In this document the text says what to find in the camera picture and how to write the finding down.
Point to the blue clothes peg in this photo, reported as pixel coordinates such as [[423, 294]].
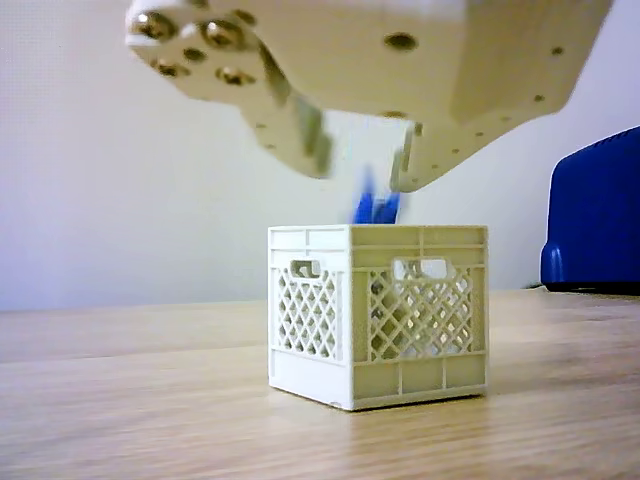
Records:
[[372, 207]]

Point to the small white lattice crate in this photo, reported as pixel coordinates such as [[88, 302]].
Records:
[[415, 370]]

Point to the blue plastic object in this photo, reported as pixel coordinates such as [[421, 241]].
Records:
[[595, 220]]

